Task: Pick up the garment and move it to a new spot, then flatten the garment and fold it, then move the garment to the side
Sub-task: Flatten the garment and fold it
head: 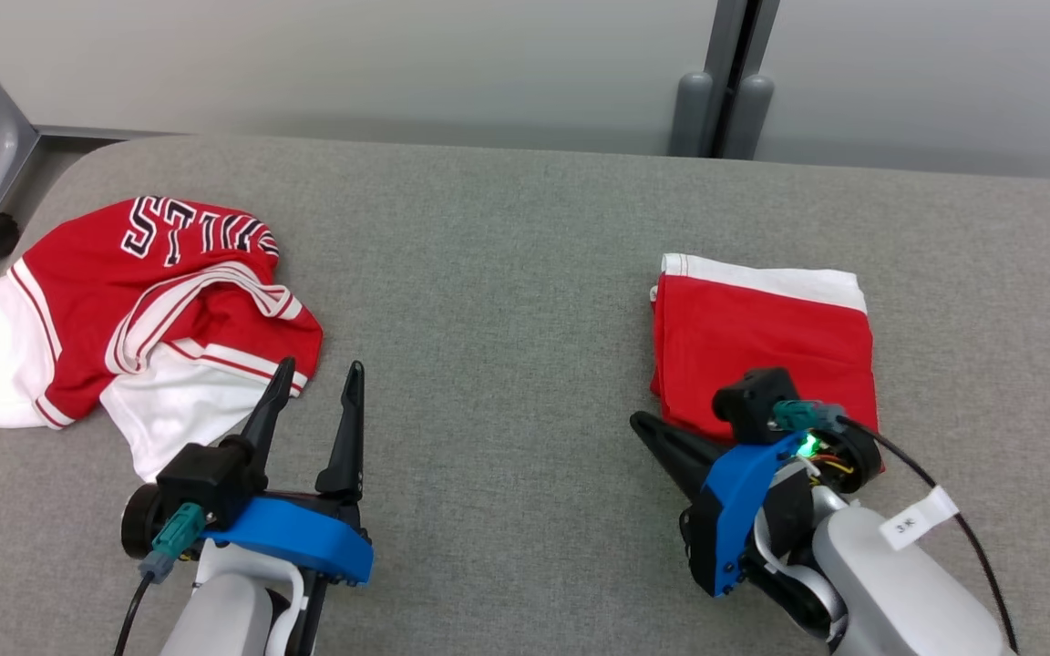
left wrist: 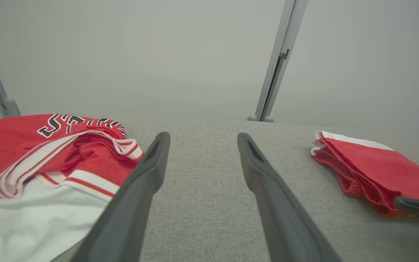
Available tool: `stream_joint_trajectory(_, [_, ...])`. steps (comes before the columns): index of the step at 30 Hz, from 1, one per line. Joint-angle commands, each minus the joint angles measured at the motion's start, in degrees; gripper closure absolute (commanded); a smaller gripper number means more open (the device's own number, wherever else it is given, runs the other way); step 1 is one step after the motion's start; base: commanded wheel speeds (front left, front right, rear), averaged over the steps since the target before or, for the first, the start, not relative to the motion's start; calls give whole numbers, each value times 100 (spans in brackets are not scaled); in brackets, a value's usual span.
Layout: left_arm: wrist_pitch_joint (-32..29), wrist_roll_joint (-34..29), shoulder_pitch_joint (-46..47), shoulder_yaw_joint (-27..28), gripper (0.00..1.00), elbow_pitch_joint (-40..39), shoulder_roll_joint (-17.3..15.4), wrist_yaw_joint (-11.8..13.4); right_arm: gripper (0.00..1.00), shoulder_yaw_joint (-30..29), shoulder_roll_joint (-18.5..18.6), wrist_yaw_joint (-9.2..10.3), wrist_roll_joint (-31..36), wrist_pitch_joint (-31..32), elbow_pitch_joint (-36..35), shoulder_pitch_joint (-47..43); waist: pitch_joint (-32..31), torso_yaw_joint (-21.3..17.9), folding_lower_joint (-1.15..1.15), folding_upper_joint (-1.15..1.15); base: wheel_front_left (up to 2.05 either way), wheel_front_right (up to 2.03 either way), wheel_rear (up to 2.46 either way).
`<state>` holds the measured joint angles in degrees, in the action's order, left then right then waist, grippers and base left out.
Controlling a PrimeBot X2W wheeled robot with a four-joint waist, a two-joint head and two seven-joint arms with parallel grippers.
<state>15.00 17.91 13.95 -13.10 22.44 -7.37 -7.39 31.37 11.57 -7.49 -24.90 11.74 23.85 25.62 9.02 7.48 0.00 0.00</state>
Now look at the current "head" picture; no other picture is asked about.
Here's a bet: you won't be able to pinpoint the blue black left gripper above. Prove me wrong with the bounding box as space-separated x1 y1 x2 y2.
121 357 374 586

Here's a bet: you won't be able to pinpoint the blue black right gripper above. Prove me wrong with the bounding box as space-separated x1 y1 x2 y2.
630 412 883 599

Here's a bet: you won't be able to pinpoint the red white shorts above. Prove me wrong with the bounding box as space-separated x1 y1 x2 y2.
650 253 886 475

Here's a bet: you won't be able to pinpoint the red white basketball jersey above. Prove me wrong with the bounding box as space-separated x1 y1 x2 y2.
0 195 324 482

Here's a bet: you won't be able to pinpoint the grey metal cart leg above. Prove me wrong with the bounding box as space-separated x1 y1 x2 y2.
0 30 152 242

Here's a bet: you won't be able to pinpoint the black right cable teal plug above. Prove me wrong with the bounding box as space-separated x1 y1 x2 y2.
773 399 1020 652

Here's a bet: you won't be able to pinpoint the black cable teal plug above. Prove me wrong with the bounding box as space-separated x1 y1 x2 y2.
113 503 216 656
773 399 1020 652

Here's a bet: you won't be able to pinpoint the black left cable teal plug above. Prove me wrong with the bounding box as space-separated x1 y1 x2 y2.
113 503 216 656

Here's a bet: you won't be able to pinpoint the white right cable label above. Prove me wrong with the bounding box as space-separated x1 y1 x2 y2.
879 486 959 552

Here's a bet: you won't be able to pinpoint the grey partition post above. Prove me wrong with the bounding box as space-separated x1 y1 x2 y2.
668 0 781 161

